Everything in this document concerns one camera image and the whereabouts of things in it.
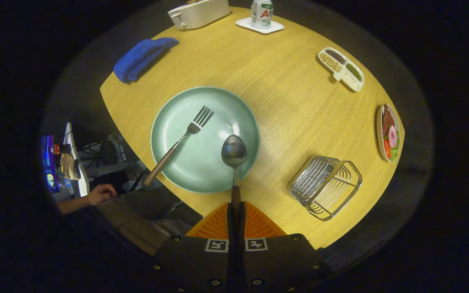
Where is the wooden handled fork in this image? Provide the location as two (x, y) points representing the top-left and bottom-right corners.
(144, 105), (215, 187)

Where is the white toaster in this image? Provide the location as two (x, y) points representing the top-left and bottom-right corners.
(168, 0), (231, 30)

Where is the green round plate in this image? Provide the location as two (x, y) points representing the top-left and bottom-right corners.
(150, 86), (261, 194)

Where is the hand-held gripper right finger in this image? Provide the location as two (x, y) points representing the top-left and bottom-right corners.
(237, 201), (335, 293)

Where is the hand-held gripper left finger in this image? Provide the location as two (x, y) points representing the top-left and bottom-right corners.
(147, 202), (237, 293)

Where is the wooden handled spoon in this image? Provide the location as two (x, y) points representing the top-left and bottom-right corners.
(221, 134), (248, 241)

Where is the metal wire basket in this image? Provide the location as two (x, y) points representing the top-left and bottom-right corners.
(288, 155), (363, 221)

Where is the laptop with lit screen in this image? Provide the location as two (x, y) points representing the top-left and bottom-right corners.
(40, 134), (61, 193)

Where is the white divided bean dish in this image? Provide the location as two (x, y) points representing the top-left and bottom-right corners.
(318, 47), (365, 92)

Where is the blue folded cloth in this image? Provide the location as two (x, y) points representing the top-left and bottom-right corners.
(113, 37), (180, 83)

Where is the tan cloth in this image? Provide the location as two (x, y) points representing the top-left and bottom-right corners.
(60, 153), (77, 180)

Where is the plate of meat and vegetables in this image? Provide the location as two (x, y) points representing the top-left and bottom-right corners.
(376, 103), (401, 164)

